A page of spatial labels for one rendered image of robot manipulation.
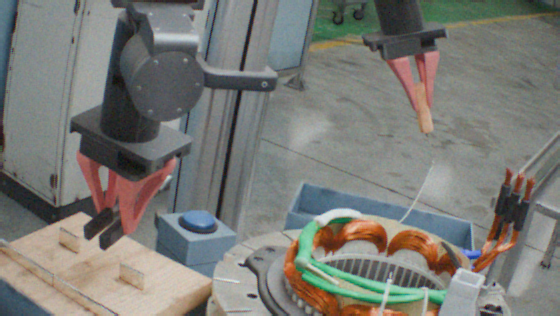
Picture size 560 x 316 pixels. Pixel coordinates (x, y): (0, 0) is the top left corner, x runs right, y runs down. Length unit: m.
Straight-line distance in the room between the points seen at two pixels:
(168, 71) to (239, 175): 0.63
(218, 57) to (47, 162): 2.03
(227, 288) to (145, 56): 0.27
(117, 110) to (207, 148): 0.51
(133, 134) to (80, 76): 2.29
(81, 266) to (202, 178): 0.42
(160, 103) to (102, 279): 0.26
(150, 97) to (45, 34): 2.47
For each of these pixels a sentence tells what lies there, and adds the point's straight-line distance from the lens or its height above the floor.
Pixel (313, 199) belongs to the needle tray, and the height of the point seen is 1.05.
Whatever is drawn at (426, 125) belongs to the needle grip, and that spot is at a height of 1.20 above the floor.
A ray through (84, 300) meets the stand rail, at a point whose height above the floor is 1.07.
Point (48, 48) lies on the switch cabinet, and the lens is 3.08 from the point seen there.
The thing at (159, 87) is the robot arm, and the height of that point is 1.31.
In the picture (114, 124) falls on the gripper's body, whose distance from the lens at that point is 0.73.
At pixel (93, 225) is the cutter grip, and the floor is 1.14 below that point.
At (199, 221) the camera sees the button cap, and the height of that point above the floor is 1.04.
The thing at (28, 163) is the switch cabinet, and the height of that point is 0.21.
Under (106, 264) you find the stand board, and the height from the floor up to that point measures 1.06.
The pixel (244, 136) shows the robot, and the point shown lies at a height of 1.09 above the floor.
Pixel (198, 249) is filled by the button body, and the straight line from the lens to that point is 1.05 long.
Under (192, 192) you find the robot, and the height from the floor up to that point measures 1.00.
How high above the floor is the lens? 1.49
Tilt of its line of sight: 20 degrees down
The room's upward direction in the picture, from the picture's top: 11 degrees clockwise
